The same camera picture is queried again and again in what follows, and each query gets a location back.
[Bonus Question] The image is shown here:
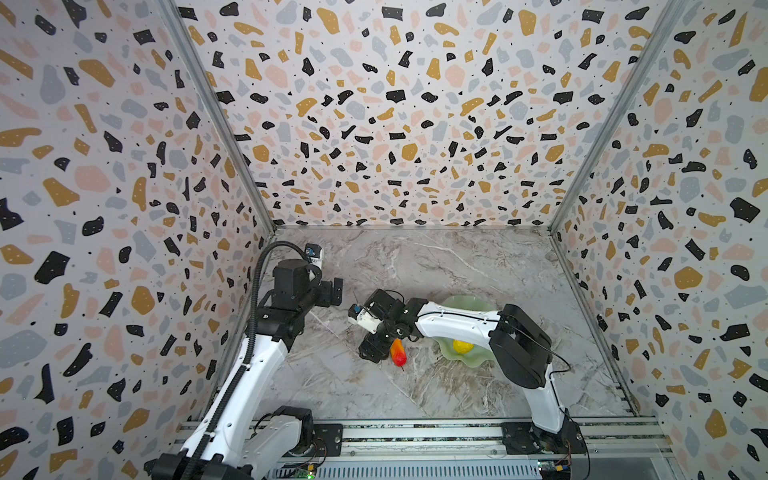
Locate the red yellow fake mango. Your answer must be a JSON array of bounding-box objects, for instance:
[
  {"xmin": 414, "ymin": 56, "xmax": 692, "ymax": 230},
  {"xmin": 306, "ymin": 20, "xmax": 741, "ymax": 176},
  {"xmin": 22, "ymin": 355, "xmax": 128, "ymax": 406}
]
[{"xmin": 390, "ymin": 339, "xmax": 407, "ymax": 368}]

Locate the yellow fake fruit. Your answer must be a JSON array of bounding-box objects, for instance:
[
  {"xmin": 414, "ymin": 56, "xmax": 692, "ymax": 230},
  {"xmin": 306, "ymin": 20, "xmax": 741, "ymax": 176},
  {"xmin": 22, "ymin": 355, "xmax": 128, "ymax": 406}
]
[{"xmin": 452, "ymin": 340, "xmax": 475, "ymax": 355}]

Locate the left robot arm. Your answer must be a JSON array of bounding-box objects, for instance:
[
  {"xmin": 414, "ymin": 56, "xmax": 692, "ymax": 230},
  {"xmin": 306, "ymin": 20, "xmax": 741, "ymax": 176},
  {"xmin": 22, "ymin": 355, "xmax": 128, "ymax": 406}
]
[{"xmin": 150, "ymin": 249, "xmax": 343, "ymax": 479}]

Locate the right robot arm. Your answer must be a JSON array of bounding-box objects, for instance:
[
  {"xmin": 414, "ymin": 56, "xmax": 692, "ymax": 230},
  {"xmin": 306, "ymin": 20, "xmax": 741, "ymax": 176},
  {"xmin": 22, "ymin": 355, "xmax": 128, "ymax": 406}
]
[{"xmin": 348, "ymin": 289, "xmax": 587, "ymax": 456}]

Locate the green scalloped fruit bowl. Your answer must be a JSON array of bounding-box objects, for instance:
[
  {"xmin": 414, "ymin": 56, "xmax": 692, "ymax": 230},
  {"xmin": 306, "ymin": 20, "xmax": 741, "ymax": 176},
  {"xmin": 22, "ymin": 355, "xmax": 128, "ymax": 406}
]
[{"xmin": 418, "ymin": 295, "xmax": 500, "ymax": 368}]

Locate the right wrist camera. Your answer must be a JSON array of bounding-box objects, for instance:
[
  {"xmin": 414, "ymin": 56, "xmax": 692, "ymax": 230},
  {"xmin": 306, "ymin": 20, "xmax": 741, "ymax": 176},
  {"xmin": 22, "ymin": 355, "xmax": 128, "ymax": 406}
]
[{"xmin": 348, "ymin": 304, "xmax": 381, "ymax": 334}]

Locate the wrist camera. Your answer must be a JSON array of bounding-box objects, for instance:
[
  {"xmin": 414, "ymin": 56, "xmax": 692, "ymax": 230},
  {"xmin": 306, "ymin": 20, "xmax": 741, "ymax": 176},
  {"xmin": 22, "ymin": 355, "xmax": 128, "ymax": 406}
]
[
  {"xmin": 304, "ymin": 243, "xmax": 324, "ymax": 268},
  {"xmin": 348, "ymin": 304, "xmax": 381, "ymax": 334}
]

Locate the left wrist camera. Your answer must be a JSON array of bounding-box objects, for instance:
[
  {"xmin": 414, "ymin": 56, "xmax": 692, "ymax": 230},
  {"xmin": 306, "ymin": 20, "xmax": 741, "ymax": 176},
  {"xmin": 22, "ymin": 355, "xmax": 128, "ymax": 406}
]
[{"xmin": 304, "ymin": 243, "xmax": 324, "ymax": 268}]

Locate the black corrugated cable conduit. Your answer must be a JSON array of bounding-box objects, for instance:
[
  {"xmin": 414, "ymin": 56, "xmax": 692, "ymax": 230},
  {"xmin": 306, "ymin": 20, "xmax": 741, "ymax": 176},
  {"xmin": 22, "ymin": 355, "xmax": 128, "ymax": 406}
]
[{"xmin": 179, "ymin": 241, "xmax": 310, "ymax": 480}]

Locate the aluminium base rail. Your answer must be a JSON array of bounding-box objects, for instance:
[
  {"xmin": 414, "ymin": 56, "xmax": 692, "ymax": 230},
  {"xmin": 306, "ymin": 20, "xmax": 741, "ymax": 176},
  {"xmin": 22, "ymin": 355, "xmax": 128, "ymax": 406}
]
[{"xmin": 202, "ymin": 416, "xmax": 684, "ymax": 479}]

